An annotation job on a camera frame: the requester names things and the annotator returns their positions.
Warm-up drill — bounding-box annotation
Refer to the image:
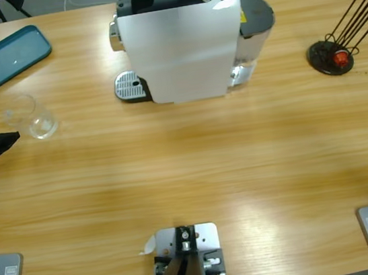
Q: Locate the red coffee capsule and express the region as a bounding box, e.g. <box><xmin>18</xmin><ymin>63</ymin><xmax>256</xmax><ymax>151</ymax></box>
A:
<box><xmin>332</xmin><ymin>50</ymin><xmax>351</xmax><ymax>68</ymax></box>

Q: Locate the black capsule holder with rods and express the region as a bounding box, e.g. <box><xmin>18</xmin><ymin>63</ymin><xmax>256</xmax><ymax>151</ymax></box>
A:
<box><xmin>299</xmin><ymin>0</ymin><xmax>368</xmax><ymax>80</ymax></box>

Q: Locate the teal rectangular tray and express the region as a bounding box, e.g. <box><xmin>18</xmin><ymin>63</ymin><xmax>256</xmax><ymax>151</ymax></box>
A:
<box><xmin>0</xmin><ymin>22</ymin><xmax>59</xmax><ymax>93</ymax></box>

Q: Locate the white capsule coffee machine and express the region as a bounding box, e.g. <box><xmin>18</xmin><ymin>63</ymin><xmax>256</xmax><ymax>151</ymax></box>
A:
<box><xmin>104</xmin><ymin>0</ymin><xmax>254</xmax><ymax>113</ymax></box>

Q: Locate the chrome drip tray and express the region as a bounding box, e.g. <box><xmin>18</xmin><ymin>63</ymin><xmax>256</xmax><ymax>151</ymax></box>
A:
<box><xmin>112</xmin><ymin>67</ymin><xmax>151</xmax><ymax>106</ymax></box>

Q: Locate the clear water tank dark lid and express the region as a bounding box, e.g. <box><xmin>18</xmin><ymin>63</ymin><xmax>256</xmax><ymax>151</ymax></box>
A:
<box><xmin>219</xmin><ymin>0</ymin><xmax>284</xmax><ymax>88</ymax></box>

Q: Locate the white tape strip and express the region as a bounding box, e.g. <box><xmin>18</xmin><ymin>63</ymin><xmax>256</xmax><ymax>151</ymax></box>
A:
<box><xmin>135</xmin><ymin>235</ymin><xmax>159</xmax><ymax>257</ymax></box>

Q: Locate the clear glass cup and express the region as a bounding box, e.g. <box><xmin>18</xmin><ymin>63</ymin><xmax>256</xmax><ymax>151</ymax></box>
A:
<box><xmin>0</xmin><ymin>89</ymin><xmax>61</xmax><ymax>145</ymax></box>

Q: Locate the white mount block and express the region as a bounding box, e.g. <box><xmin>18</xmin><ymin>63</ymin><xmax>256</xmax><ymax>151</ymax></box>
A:
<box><xmin>148</xmin><ymin>221</ymin><xmax>227</xmax><ymax>275</ymax></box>

